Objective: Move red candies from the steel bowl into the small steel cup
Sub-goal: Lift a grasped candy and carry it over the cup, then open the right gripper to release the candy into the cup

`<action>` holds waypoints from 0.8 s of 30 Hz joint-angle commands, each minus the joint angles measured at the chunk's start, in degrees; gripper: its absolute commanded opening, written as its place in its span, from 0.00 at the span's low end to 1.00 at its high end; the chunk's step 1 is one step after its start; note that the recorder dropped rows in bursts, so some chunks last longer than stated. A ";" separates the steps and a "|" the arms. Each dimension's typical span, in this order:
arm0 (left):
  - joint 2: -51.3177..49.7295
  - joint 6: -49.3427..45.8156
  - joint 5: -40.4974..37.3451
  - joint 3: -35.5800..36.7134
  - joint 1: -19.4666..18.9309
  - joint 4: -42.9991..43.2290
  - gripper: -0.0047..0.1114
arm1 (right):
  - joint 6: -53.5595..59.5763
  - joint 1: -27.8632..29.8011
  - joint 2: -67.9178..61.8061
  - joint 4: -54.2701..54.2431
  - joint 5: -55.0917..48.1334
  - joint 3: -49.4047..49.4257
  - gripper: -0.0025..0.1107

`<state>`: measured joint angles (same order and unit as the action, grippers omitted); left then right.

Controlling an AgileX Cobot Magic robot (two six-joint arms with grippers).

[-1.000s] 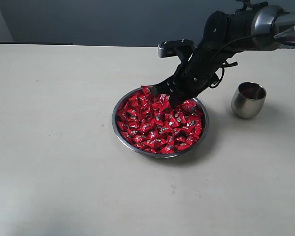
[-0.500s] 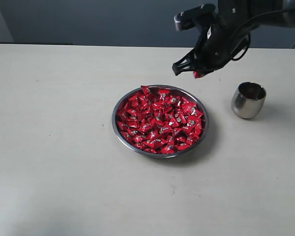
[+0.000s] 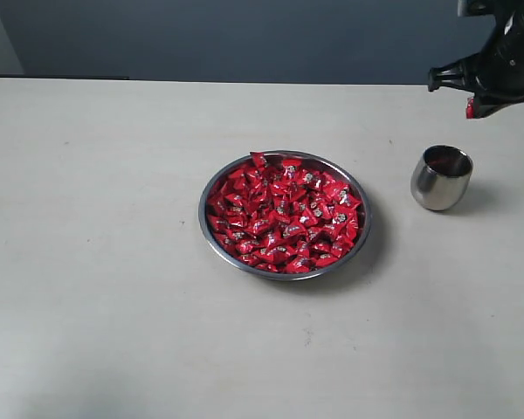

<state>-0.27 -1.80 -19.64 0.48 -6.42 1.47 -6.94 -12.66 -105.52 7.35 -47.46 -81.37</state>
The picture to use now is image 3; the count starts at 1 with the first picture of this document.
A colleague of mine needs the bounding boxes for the red candy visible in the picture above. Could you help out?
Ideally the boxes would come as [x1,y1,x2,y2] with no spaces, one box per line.
[465,97,475,120]

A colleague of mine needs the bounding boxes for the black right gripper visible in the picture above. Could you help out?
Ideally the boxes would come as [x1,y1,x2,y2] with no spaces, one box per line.
[428,0,524,119]

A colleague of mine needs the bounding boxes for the steel cup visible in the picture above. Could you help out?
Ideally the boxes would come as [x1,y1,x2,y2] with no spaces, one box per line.
[410,145,473,211]

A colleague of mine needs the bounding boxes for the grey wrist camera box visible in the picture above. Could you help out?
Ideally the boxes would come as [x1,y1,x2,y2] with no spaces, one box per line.
[457,0,501,17]

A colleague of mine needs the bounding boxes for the pile of red candies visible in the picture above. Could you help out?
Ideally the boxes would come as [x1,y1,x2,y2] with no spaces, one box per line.
[205,151,362,275]

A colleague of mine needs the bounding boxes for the round steel bowl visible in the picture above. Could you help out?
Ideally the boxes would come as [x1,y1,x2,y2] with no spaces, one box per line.
[197,150,373,282]

